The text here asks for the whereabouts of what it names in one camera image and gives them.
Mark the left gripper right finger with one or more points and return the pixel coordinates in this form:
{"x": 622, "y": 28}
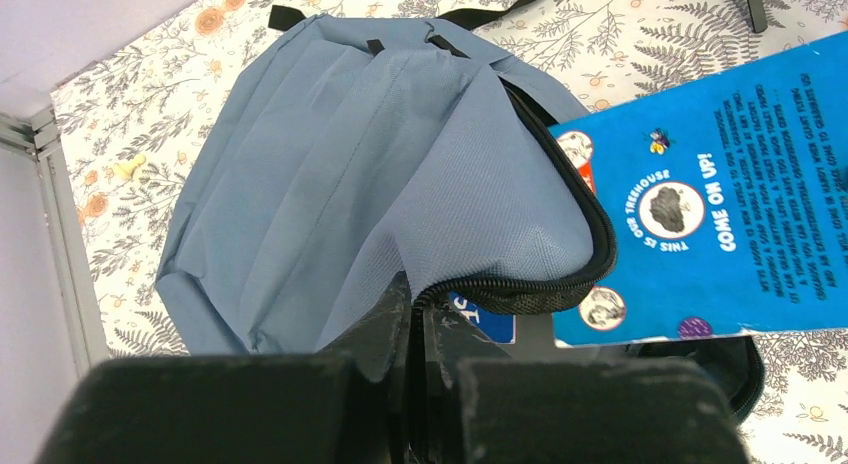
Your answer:
{"x": 485, "y": 406}

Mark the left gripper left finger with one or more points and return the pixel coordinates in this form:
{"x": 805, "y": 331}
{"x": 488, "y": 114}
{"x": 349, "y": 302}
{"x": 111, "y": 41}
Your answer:
{"x": 338, "y": 405}

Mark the blue grey backpack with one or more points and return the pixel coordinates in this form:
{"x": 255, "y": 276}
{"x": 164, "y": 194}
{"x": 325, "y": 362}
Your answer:
{"x": 353, "y": 152}

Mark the blue Treehouse book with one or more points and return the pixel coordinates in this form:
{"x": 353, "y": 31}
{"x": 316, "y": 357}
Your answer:
{"x": 499, "y": 328}

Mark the small wooden chess pawn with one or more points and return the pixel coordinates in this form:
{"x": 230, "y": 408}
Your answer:
{"x": 125, "y": 170}

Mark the black mini tripod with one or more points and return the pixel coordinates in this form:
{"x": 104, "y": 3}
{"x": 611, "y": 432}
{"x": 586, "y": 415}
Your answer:
{"x": 758, "y": 16}

